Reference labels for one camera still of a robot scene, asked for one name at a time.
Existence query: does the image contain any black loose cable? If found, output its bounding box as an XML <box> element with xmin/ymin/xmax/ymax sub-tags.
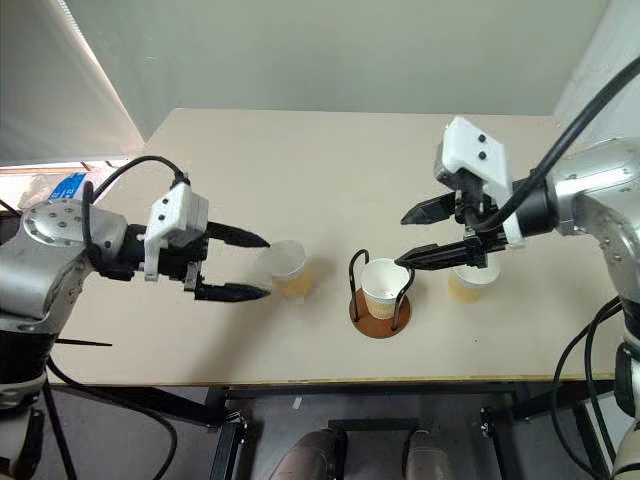
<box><xmin>45</xmin><ymin>358</ymin><xmax>180</xmax><ymax>480</ymax></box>
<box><xmin>551</xmin><ymin>294</ymin><xmax>626</xmax><ymax>480</ymax></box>

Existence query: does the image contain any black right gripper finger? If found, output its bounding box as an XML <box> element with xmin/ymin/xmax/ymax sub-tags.
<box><xmin>400</xmin><ymin>192</ymin><xmax>458</xmax><ymax>227</ymax></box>
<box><xmin>393</xmin><ymin>237</ymin><xmax>471</xmax><ymax>272</ymax></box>

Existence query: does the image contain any white curtain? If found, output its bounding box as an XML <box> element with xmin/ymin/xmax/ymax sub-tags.
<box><xmin>551</xmin><ymin>0</ymin><xmax>640</xmax><ymax>139</ymax></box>

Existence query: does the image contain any black metal table frame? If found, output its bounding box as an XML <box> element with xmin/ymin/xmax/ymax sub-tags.
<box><xmin>48</xmin><ymin>378</ymin><xmax>617</xmax><ymax>480</ymax></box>

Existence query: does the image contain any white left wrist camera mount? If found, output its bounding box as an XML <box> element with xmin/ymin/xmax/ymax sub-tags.
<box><xmin>143</xmin><ymin>182</ymin><xmax>210</xmax><ymax>282</ymax></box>

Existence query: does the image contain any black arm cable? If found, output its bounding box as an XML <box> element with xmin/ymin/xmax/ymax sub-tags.
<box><xmin>462</xmin><ymin>53</ymin><xmax>640</xmax><ymax>234</ymax></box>
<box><xmin>81</xmin><ymin>155</ymin><xmax>192</xmax><ymax>256</ymax></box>

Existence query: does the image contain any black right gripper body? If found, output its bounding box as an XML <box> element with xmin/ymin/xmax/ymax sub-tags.
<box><xmin>451</xmin><ymin>172</ymin><xmax>507</xmax><ymax>272</ymax></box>

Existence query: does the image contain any black wire cup holder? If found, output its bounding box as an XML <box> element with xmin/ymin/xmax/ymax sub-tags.
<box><xmin>347</xmin><ymin>248</ymin><xmax>417</xmax><ymax>342</ymax></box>

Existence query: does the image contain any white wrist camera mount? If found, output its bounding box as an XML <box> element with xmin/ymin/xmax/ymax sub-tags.
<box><xmin>432</xmin><ymin>116</ymin><xmax>527</xmax><ymax>249</ymax></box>
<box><xmin>143</xmin><ymin>182</ymin><xmax>210</xmax><ymax>282</ymax></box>

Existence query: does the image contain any white window blind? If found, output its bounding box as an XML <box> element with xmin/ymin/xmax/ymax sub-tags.
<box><xmin>0</xmin><ymin>0</ymin><xmax>147</xmax><ymax>167</ymax></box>

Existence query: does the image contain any blue and white package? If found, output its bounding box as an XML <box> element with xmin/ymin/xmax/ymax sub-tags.
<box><xmin>18</xmin><ymin>169</ymin><xmax>104</xmax><ymax>207</ymax></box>

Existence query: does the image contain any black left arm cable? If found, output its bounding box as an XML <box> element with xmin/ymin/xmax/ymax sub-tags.
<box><xmin>81</xmin><ymin>155</ymin><xmax>192</xmax><ymax>256</ymax></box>

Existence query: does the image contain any dark rounded shape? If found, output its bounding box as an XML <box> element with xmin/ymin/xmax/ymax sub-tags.
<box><xmin>271</xmin><ymin>428</ymin><xmax>347</xmax><ymax>480</ymax></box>
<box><xmin>403</xmin><ymin>428</ymin><xmax>462</xmax><ymax>480</ymax></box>

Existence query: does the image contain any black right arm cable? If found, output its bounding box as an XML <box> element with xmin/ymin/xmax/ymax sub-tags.
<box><xmin>462</xmin><ymin>53</ymin><xmax>640</xmax><ymax>234</ymax></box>

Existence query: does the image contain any white paper cup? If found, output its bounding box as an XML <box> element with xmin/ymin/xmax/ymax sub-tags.
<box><xmin>446</xmin><ymin>253</ymin><xmax>503</xmax><ymax>306</ymax></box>
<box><xmin>256</xmin><ymin>239</ymin><xmax>314</xmax><ymax>302</ymax></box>
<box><xmin>359</xmin><ymin>257</ymin><xmax>412</xmax><ymax>321</ymax></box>

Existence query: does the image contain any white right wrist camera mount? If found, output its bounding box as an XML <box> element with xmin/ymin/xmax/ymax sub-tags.
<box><xmin>432</xmin><ymin>116</ymin><xmax>527</xmax><ymax>249</ymax></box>

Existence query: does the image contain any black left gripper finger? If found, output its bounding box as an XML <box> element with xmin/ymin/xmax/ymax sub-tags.
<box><xmin>206</xmin><ymin>221</ymin><xmax>272</xmax><ymax>250</ymax></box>
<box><xmin>194</xmin><ymin>281</ymin><xmax>274</xmax><ymax>303</ymax></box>

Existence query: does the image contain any thin black stick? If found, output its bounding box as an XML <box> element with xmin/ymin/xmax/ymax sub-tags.
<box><xmin>53</xmin><ymin>337</ymin><xmax>114</xmax><ymax>348</ymax></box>

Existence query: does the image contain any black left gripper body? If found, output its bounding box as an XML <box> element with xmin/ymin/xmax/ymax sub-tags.
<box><xmin>152</xmin><ymin>233</ymin><xmax>212</xmax><ymax>302</ymax></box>

